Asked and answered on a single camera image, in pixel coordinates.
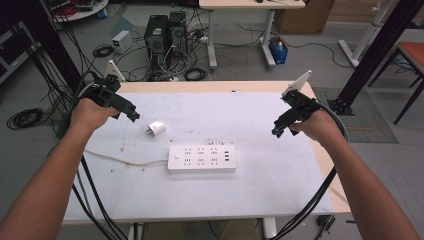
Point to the white table mat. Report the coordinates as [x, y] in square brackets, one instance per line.
[233, 196]

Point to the red-topped stool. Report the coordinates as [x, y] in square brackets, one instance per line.
[413, 53]

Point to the person's right hand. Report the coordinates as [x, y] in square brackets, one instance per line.
[320, 126]

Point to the black plug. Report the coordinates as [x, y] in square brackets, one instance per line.
[325, 221]

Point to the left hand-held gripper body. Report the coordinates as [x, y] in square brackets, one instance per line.
[103, 91]

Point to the round white table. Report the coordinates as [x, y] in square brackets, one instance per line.
[80, 10]

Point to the black metal frame post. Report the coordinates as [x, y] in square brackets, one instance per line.
[380, 53]
[50, 40]

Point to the white metal stand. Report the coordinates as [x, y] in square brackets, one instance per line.
[365, 40]

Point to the white charger plug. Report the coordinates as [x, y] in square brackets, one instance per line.
[156, 128]

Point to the white table leg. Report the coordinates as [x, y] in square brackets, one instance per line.
[270, 228]

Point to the grey floor mat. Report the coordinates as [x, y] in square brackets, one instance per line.
[370, 123]

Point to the white power strip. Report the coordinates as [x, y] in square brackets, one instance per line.
[201, 158]

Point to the cardboard box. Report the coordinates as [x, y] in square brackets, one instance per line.
[305, 16]

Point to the blue storage box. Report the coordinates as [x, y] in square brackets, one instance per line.
[278, 53]

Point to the person's left hand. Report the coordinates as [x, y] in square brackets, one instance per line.
[88, 115]

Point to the light wooden desk white legs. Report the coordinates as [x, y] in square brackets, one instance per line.
[250, 4]

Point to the black computer tower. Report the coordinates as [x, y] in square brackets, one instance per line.
[177, 33]
[155, 36]

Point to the small white device box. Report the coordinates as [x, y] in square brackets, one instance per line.
[121, 41]

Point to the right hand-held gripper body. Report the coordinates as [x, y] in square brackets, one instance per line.
[300, 106]

